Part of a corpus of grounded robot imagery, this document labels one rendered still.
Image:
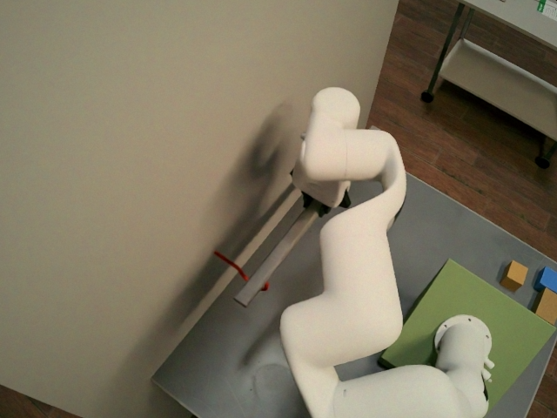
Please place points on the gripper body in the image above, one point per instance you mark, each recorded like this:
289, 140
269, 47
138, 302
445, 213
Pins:
329, 193

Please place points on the beige bar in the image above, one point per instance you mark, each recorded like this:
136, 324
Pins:
275, 257

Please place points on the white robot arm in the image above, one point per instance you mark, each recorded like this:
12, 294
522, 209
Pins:
359, 313

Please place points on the beige wall panel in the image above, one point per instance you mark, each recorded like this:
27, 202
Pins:
138, 137

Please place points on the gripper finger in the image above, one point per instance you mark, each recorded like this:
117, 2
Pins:
307, 198
345, 202

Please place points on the red hook shank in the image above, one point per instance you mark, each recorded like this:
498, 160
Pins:
225, 259

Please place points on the blue block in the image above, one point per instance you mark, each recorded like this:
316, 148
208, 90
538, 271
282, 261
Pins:
546, 278

